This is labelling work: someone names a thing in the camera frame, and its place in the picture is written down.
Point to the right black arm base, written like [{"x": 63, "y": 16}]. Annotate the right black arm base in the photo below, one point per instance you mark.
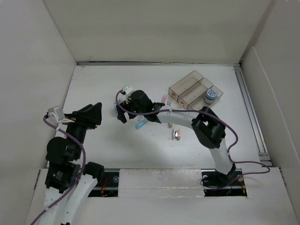
[{"x": 217, "y": 186}]

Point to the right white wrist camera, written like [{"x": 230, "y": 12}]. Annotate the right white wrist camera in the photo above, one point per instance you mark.
[{"x": 127, "y": 91}]

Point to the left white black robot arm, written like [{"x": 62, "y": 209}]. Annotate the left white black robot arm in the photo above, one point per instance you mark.
[{"x": 70, "y": 179}]

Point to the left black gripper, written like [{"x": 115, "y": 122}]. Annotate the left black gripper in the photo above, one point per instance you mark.
[{"x": 90, "y": 115}]

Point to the blue highlighter marker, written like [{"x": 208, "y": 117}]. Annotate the blue highlighter marker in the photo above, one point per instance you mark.
[{"x": 141, "y": 124}]

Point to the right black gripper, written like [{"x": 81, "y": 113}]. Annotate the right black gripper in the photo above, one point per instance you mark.
[{"x": 121, "y": 115}]

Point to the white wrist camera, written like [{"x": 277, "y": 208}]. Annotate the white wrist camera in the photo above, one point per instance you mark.
[
  {"x": 56, "y": 115},
  {"x": 127, "y": 91}
]

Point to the pink purple highlighter marker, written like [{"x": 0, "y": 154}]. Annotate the pink purple highlighter marker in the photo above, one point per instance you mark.
[{"x": 164, "y": 98}]

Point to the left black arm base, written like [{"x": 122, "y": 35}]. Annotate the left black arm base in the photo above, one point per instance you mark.
[{"x": 109, "y": 186}]

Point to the aluminium rail right edge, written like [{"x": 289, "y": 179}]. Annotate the aluminium rail right edge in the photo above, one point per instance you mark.
[{"x": 262, "y": 148}]

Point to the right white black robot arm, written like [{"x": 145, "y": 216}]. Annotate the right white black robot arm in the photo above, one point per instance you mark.
[{"x": 207, "y": 126}]

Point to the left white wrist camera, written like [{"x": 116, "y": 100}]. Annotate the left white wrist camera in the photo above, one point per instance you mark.
[{"x": 56, "y": 115}]

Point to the clear three-compartment organizer tray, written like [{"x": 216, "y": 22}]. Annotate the clear three-compartment organizer tray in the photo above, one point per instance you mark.
[{"x": 190, "y": 91}]

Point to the pink eraser clip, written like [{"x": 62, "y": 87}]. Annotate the pink eraser clip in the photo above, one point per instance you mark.
[{"x": 176, "y": 134}]

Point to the blue tape roll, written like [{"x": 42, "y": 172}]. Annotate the blue tape roll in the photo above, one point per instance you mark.
[
  {"x": 210, "y": 96},
  {"x": 115, "y": 104}
]

